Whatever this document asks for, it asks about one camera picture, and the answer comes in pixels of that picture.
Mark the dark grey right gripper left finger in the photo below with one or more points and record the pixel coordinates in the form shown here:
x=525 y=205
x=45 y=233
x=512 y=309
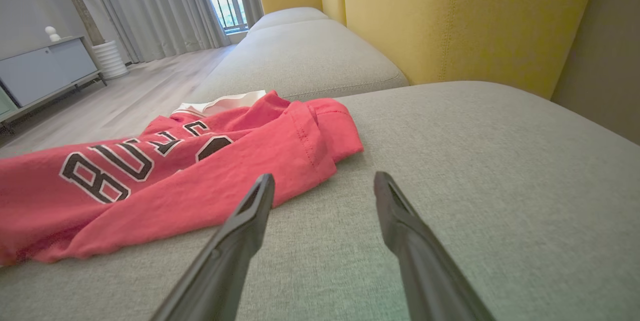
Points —
x=225 y=266

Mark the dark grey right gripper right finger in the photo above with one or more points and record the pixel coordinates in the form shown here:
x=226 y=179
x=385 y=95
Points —
x=425 y=271

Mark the red Bulls jersey white trim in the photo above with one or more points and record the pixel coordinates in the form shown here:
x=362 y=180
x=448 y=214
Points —
x=200 y=196

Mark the large grey sofa seat cushion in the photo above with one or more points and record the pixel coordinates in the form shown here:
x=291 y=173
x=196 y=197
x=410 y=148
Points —
x=500 y=186

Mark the white ribbed round pot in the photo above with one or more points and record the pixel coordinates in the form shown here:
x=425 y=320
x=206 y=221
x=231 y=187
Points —
x=110 y=60

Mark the small grey sofa seat cushion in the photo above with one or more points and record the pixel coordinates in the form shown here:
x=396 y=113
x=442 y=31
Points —
x=290 y=16

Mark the wide yellow sofa back cushion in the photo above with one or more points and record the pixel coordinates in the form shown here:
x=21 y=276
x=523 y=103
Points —
x=475 y=16

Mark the grey low cabinet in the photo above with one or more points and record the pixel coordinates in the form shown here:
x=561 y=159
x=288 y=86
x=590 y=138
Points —
x=50 y=71

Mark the wide grey curtain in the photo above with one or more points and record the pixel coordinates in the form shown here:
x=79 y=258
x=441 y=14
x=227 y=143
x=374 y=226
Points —
x=155 y=6

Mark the small white figurine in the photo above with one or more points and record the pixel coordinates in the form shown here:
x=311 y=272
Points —
x=52 y=34

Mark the brown textured column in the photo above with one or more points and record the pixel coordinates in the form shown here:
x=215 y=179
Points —
x=80 y=6

